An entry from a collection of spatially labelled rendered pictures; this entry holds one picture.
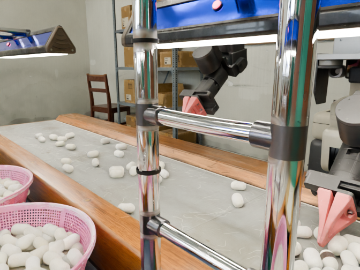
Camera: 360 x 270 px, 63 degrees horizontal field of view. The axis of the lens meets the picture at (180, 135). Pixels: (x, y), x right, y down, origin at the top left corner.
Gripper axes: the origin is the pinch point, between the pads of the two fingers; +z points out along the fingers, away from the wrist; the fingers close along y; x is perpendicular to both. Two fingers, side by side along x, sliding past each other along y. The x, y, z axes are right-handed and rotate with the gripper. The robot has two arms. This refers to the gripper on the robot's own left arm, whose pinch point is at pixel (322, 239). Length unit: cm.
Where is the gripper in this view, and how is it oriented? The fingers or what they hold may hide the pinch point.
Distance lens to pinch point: 49.8
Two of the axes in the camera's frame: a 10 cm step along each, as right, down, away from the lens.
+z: -5.4, 7.7, -3.4
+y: 6.8, 1.6, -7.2
